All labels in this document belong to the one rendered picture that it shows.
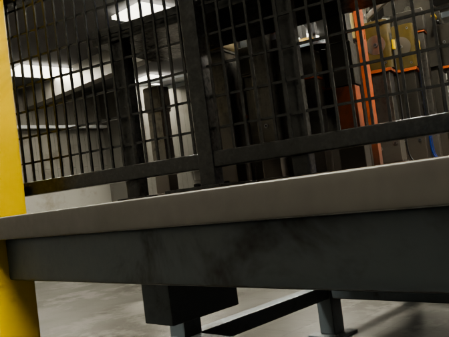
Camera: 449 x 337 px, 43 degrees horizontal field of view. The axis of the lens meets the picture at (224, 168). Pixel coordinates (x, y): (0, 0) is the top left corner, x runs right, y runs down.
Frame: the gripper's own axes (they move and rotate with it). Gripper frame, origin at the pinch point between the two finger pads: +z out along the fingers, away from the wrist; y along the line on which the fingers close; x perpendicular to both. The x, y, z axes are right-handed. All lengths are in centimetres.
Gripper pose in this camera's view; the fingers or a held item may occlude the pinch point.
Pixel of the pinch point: (307, 31)
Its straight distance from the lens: 151.8
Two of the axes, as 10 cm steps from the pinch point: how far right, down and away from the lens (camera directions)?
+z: 1.2, 9.9, -0.4
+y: -8.7, 1.3, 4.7
